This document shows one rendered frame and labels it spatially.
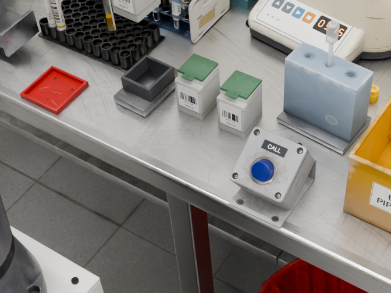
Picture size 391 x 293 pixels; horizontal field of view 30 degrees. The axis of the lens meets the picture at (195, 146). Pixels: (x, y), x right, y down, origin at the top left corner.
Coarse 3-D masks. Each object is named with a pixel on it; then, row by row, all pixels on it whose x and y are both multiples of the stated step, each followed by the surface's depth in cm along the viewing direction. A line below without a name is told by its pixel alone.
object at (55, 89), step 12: (48, 72) 105; (60, 72) 104; (36, 84) 103; (48, 84) 103; (60, 84) 103; (72, 84) 103; (84, 84) 102; (24, 96) 101; (36, 96) 102; (48, 96) 102; (60, 96) 102; (72, 96) 101; (48, 108) 100; (60, 108) 99
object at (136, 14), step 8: (112, 0) 89; (120, 0) 88; (128, 0) 87; (136, 0) 86; (144, 0) 88; (152, 0) 89; (160, 0) 91; (120, 8) 89; (128, 8) 88; (136, 8) 87; (144, 8) 89; (152, 8) 90; (128, 16) 89; (136, 16) 88; (144, 16) 89
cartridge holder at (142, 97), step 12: (144, 60) 101; (156, 60) 100; (132, 72) 100; (144, 72) 102; (156, 72) 102; (168, 72) 98; (132, 84) 98; (144, 84) 100; (156, 84) 97; (168, 84) 100; (120, 96) 99; (132, 96) 99; (144, 96) 98; (156, 96) 98; (132, 108) 98; (144, 108) 97
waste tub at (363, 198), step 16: (384, 112) 82; (368, 128) 80; (384, 128) 86; (368, 144) 82; (384, 144) 89; (352, 160) 78; (368, 160) 77; (384, 160) 89; (352, 176) 80; (368, 176) 79; (384, 176) 77; (352, 192) 82; (368, 192) 80; (384, 192) 79; (352, 208) 84; (368, 208) 82; (384, 208) 81; (384, 224) 83
